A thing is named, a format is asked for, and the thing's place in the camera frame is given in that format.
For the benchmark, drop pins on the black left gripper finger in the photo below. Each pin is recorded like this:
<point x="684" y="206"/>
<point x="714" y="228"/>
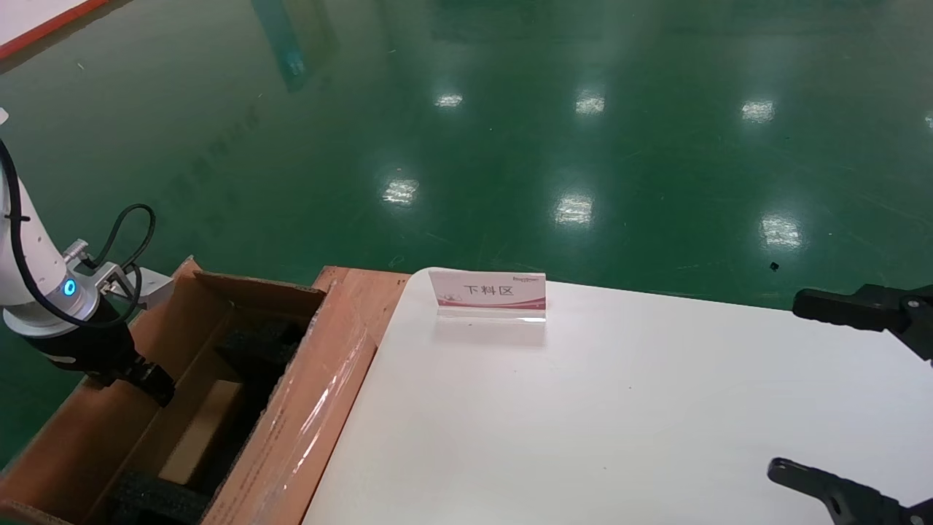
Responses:
<point x="149" y="383"/>

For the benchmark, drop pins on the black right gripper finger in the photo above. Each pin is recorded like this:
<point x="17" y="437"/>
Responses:
<point x="838" y="496"/>
<point x="860" y="310"/>

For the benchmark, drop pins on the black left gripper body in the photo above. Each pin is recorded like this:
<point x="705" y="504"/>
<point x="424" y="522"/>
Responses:
<point x="95" y="346"/>

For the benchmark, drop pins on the small cardboard box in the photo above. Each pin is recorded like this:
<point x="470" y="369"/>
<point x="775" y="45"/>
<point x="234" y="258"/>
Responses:
<point x="200" y="430"/>

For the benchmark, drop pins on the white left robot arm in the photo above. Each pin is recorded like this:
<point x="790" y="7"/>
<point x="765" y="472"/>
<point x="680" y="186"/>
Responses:
<point x="29" y="270"/>

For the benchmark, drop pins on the large cardboard box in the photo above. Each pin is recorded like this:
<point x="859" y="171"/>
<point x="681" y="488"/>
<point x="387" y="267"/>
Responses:
<point x="313" y="408"/>

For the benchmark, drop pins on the black foam insert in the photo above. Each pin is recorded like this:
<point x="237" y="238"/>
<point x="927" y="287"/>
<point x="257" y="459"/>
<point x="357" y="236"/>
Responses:
<point x="157" y="499"/>
<point x="255" y="346"/>

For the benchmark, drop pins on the white board with red edge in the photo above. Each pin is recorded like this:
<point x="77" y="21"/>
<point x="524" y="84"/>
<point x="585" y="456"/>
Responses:
<point x="29" y="14"/>

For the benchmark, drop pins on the acrylic table sign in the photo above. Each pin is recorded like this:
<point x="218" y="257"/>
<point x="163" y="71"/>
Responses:
<point x="488" y="290"/>

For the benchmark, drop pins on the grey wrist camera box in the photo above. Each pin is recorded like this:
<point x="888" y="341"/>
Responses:
<point x="154" y="286"/>

